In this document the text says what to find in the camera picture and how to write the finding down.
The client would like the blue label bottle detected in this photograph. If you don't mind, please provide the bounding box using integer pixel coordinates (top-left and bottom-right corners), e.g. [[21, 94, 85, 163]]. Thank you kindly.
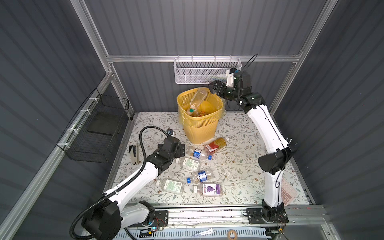
[[189, 148, 212, 161], [186, 170, 213, 184]]

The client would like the yellow bin liner bag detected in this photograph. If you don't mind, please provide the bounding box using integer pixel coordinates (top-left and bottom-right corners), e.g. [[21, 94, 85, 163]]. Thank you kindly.
[[177, 87, 226, 128]]

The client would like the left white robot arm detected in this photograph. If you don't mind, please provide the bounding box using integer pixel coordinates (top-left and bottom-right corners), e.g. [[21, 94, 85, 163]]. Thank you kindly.
[[70, 136, 186, 240]]

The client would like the black wire side basket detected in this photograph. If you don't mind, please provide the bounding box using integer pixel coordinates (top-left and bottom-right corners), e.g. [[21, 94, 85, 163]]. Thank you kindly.
[[57, 89, 132, 164]]

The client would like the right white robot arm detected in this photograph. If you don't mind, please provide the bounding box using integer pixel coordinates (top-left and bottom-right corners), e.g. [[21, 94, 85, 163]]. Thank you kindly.
[[208, 68, 296, 223]]

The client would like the tape roll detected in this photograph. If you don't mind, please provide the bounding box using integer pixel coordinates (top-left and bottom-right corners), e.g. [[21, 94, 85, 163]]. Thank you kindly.
[[227, 230, 238, 240]]

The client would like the purple grape label bottle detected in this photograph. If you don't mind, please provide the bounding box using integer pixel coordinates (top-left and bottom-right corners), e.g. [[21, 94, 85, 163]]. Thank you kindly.
[[194, 183, 223, 197]]

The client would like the floral table mat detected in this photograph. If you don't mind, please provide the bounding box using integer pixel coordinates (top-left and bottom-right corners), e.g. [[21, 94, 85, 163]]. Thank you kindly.
[[107, 111, 310, 206]]

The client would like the green label bottle upper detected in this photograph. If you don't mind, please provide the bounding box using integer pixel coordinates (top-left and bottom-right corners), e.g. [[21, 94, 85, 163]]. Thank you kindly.
[[176, 157, 200, 172]]

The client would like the pink calculator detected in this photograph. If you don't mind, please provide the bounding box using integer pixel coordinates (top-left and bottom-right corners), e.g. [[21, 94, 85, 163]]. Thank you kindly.
[[282, 179, 298, 206]]

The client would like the green label bottle lower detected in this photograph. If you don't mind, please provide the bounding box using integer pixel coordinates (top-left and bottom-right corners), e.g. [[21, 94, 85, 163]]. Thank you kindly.
[[156, 179, 184, 195]]

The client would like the white wire wall basket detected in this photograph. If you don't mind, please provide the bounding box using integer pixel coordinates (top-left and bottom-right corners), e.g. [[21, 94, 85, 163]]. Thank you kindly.
[[173, 57, 242, 85]]

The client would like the yellow plastic waste bin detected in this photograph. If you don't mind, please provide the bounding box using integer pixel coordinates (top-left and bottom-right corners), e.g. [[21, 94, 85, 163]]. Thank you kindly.
[[177, 87, 226, 145]]

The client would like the black corrugated cable hose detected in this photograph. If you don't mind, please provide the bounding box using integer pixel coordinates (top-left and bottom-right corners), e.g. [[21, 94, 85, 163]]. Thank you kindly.
[[69, 125, 169, 240]]

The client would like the blue label bottle upper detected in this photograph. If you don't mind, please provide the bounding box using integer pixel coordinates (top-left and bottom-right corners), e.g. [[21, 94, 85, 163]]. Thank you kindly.
[[189, 148, 212, 161]]

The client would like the blue label bottle lower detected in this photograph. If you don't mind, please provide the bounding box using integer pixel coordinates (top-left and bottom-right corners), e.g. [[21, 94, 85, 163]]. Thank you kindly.
[[186, 170, 213, 184]]

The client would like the green label bottle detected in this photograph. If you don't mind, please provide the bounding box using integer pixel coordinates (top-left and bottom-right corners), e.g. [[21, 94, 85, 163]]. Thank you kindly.
[[176, 157, 200, 172], [156, 179, 184, 195]]

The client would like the orange white label bottle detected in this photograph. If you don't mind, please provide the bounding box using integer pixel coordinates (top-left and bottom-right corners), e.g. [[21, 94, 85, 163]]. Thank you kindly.
[[198, 101, 216, 116]]

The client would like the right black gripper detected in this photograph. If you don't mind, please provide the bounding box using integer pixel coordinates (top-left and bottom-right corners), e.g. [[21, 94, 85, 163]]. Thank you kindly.
[[208, 81, 240, 104]]

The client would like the red yellow tea bottle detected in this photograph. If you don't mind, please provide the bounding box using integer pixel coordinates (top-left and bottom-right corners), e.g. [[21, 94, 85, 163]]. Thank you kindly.
[[205, 137, 229, 154]]

